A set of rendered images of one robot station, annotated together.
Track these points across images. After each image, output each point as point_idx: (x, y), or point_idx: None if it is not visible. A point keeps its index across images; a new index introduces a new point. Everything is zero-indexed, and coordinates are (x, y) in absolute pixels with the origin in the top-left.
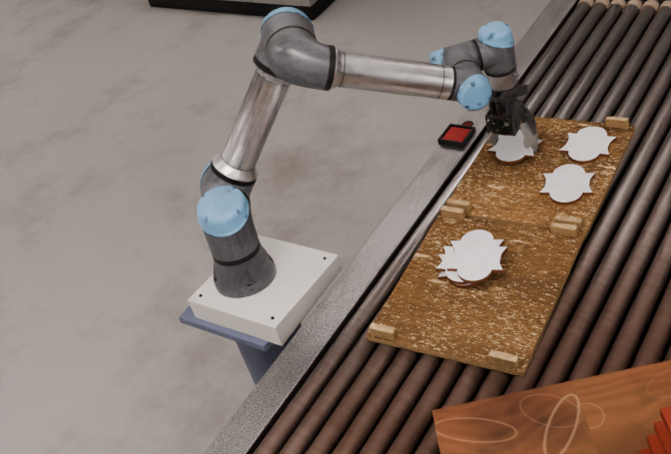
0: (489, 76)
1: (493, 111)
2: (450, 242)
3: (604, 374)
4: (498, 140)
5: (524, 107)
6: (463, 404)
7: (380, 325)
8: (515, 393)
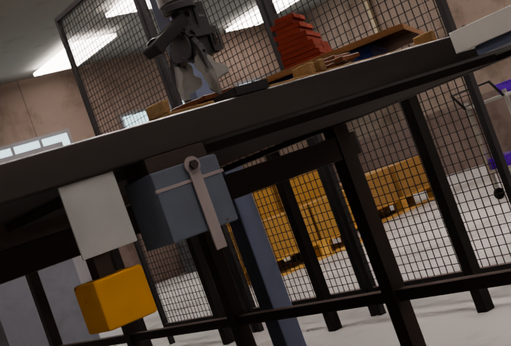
0: None
1: (204, 24)
2: (334, 65)
3: (300, 63)
4: (210, 93)
5: (170, 52)
6: (382, 30)
7: (423, 33)
8: (351, 42)
